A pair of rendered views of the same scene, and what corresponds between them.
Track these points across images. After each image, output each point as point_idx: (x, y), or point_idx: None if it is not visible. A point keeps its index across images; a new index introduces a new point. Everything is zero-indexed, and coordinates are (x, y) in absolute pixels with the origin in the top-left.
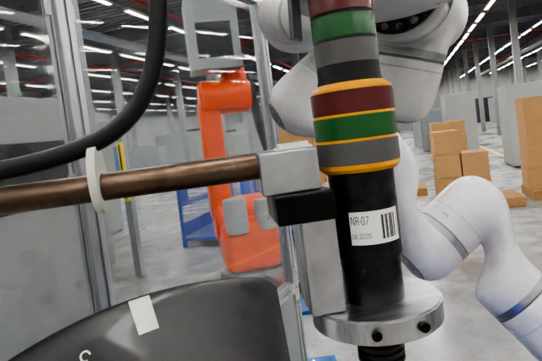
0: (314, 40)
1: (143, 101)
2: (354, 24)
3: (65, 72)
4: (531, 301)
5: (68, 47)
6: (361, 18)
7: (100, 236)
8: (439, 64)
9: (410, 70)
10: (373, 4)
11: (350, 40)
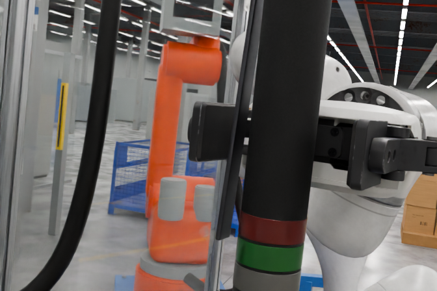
0: (237, 257)
1: (45, 288)
2: (277, 262)
3: (13, 50)
4: None
5: (23, 24)
6: (286, 257)
7: (8, 232)
8: (394, 208)
9: (361, 209)
10: (304, 237)
11: (269, 278)
